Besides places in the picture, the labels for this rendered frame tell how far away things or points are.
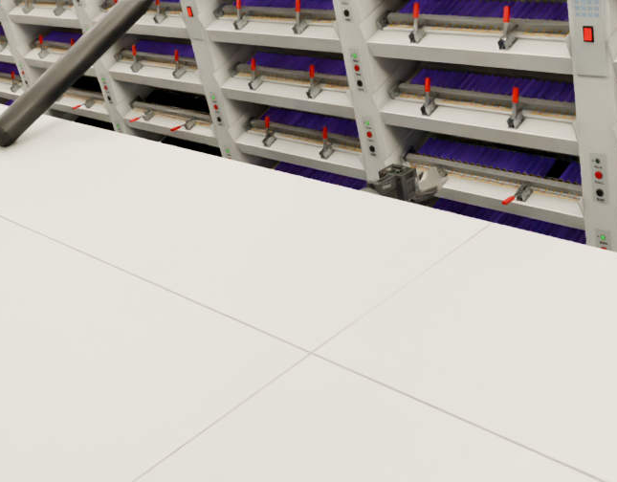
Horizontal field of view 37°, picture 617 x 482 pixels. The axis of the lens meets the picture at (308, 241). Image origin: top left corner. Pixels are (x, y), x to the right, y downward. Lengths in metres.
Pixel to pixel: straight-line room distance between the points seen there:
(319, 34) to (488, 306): 2.16
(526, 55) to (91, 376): 1.74
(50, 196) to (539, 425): 0.44
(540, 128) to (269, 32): 0.91
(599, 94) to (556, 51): 0.14
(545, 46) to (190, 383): 1.75
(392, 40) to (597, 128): 0.59
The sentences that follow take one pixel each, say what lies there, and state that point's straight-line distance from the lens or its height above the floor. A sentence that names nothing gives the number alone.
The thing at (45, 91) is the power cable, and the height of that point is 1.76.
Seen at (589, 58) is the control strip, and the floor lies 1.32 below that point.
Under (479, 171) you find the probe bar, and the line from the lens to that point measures 2.40.
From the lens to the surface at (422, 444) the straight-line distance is 0.37.
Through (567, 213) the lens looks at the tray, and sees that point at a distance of 2.23.
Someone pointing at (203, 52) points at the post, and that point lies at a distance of 3.01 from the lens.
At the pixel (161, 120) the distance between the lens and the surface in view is 3.44.
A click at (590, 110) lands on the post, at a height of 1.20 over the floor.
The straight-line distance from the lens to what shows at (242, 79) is 2.97.
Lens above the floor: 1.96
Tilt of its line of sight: 27 degrees down
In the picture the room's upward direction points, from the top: 13 degrees counter-clockwise
